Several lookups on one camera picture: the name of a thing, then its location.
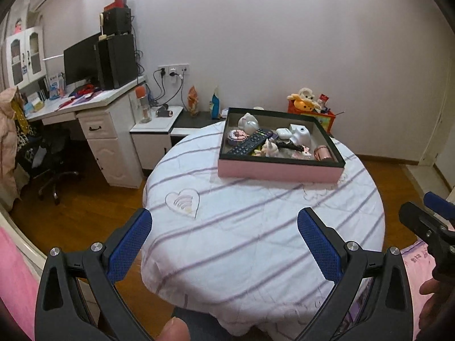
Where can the white nightstand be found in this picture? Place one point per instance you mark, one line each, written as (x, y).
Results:
(153, 142)

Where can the black computer monitor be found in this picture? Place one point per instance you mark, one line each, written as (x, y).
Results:
(80, 60)

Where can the orange snack bag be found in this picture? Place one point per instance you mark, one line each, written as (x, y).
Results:
(193, 101)

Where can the white striped quilt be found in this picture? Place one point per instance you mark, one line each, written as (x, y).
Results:
(248, 238)

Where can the red storage box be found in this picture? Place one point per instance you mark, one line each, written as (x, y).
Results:
(325, 120)

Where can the pink tray box black rim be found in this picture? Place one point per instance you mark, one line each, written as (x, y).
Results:
(277, 170)

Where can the black remote control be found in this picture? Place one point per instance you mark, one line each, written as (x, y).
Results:
(245, 145)

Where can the white animal figurine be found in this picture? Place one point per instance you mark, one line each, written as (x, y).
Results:
(248, 122)

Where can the black office chair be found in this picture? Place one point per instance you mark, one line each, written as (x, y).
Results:
(46, 156)

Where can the white desk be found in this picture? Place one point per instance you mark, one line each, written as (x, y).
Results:
(106, 142)

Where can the black speaker box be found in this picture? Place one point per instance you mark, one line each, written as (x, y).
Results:
(116, 21)

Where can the white glass door cabinet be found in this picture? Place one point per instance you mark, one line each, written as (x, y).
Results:
(23, 58)

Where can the black computer tower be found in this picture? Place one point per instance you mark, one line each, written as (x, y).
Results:
(117, 62)

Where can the blue white snack bag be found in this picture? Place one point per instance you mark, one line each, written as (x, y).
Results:
(215, 104)

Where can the red card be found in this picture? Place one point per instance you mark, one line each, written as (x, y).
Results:
(323, 99)

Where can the rose gold metal tin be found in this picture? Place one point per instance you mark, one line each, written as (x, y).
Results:
(321, 153)

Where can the pink white block toy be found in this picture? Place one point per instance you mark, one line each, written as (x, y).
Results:
(302, 153)

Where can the water bottle red cap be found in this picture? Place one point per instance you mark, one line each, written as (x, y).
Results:
(144, 108)

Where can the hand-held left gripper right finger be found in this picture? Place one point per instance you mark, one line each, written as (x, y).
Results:
(320, 247)

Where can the pink pixel block piece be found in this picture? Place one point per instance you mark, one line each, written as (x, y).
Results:
(236, 135)

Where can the white door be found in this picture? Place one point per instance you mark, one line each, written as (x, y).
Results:
(439, 124)

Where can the red folder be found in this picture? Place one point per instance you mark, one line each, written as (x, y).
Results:
(80, 94)

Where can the cream pig figurine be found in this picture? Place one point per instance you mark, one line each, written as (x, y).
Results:
(272, 148)

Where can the white plush toy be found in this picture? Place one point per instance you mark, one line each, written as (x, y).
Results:
(306, 94)

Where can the white toy camera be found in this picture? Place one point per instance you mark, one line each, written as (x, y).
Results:
(300, 135)

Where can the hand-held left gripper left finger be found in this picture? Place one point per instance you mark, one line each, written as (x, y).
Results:
(129, 245)

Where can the person's right hand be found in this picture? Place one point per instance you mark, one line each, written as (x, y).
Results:
(444, 305)

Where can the person's left hand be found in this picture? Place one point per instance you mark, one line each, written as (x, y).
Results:
(174, 331)

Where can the small black device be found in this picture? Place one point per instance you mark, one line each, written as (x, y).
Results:
(164, 112)

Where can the yellow plush toy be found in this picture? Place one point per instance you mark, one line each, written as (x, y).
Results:
(305, 104)

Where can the pink cloth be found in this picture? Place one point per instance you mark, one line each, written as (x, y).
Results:
(16, 291)

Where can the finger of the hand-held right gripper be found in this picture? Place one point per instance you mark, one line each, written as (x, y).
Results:
(423, 222)
(442, 206)

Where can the white wall socket strip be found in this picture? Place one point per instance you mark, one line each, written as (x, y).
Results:
(173, 70)

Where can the blue card box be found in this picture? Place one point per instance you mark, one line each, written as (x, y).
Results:
(55, 87)

